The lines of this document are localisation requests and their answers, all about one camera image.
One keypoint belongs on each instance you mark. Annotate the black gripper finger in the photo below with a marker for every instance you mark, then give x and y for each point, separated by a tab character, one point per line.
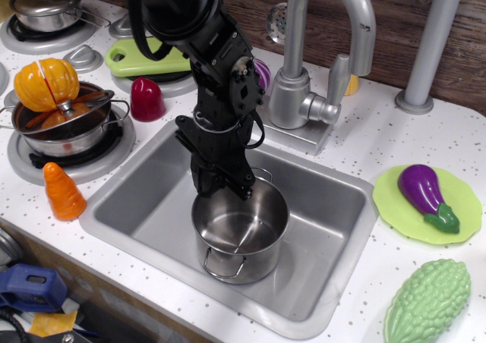
206	177

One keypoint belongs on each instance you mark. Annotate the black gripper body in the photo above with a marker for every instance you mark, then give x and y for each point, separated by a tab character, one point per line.
223	149

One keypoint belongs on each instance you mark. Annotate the stainless steel pot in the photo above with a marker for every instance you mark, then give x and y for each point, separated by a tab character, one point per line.
239	241

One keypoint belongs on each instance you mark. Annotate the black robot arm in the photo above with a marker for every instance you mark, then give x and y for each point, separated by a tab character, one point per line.
228	87

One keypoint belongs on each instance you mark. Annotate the grey toy sink basin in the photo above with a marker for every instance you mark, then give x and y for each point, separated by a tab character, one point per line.
145	210

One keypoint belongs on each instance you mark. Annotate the lidded steel pot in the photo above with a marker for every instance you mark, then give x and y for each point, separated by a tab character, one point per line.
50	16

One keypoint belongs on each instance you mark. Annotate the silver toy faucet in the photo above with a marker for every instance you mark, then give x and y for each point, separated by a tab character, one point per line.
296	116

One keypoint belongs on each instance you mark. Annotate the dark red toy pepper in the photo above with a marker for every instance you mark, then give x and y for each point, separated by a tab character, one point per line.
147	102

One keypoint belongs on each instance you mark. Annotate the purple white striped toy onion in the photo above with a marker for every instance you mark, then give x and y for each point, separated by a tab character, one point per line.
264	73

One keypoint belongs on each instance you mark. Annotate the green cutting board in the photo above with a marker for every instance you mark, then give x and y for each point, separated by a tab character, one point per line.
124	59

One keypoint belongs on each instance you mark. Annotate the silver strainer ladle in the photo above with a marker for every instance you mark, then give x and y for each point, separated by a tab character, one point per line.
276	23

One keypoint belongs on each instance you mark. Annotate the orange toy carrot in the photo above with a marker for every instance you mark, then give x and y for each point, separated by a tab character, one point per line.
66	201

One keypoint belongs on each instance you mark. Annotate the yellow toy corn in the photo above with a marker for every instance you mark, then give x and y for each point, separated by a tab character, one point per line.
353	86

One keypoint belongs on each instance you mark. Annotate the grey stove knob back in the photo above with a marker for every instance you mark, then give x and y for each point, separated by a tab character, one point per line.
121	28

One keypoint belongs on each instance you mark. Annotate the grey stove knob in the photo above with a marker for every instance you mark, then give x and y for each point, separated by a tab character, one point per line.
121	28
84	59

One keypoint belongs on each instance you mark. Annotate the grey stove knob front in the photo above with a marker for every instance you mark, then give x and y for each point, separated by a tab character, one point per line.
84	59

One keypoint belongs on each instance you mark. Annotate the grey stove burner front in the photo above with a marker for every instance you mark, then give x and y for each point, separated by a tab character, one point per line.
119	143

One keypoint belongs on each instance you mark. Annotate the grey stove burner back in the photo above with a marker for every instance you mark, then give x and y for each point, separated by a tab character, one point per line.
70	39

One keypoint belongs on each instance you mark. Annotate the orange toy pumpkin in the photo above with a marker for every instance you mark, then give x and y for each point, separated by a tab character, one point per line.
41	86

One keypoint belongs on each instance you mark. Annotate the blue clamp tool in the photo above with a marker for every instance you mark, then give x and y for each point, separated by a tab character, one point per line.
32	289

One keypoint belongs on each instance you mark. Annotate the grey vertical pole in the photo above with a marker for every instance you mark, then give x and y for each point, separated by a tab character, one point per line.
416	98

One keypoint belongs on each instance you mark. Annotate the purple toy eggplant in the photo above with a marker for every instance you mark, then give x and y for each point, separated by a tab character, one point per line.
419	184

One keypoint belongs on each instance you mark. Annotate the light green plate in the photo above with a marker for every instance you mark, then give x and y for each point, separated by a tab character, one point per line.
397	211

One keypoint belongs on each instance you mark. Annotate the yellow cloth scrap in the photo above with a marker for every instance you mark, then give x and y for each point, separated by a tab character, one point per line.
46	324

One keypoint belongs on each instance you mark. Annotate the green toy bitter melon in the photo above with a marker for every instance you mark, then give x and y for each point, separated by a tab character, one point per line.
428	302

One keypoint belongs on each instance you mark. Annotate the steel pan with handles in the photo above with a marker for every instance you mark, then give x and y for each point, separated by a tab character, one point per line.
77	127

